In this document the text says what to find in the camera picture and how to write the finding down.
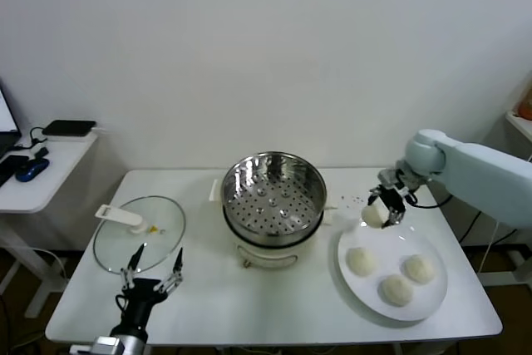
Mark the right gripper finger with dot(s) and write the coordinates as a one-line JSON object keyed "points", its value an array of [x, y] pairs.
{"points": [[395, 218], [375, 196]]}

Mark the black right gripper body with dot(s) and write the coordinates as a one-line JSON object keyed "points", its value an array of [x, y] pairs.
{"points": [[394, 199]]}

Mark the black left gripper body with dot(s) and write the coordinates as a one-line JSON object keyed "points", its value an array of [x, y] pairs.
{"points": [[145, 294]]}

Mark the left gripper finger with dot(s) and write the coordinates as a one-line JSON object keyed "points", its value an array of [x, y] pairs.
{"points": [[178, 267], [135, 261]]}

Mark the white steamed baozi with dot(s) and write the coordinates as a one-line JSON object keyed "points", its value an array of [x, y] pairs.
{"points": [[370, 215], [397, 290], [419, 268], [362, 262]]}

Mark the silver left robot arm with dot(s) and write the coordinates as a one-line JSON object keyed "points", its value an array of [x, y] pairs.
{"points": [[120, 344]]}

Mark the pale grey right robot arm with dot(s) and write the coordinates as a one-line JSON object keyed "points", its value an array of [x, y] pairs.
{"points": [[478, 176]]}

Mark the stainless steel steamer basket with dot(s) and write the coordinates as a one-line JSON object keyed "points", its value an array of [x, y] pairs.
{"points": [[274, 209]]}

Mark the white round plate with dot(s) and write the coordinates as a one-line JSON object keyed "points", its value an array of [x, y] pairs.
{"points": [[365, 294]]}

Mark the white electric cooker pot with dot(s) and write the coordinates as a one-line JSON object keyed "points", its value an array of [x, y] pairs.
{"points": [[266, 253]]}

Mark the white side desk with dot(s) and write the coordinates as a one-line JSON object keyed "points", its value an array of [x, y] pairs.
{"points": [[62, 168]]}

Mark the blue computer mouse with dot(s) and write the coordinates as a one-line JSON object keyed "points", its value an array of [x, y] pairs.
{"points": [[31, 170]]}

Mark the small black usb adapter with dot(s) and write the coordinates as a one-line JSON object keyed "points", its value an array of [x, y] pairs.
{"points": [[41, 152]]}

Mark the black flat device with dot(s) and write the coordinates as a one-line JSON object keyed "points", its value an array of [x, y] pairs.
{"points": [[68, 127]]}

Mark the black smartphone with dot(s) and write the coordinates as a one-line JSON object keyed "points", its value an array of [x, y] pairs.
{"points": [[10, 166]]}

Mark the orange object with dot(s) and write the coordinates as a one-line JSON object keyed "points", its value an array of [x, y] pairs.
{"points": [[525, 105]]}

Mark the black laptop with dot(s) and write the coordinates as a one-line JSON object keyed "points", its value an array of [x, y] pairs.
{"points": [[6, 114]]}

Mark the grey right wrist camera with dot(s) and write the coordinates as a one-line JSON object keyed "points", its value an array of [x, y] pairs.
{"points": [[388, 176]]}

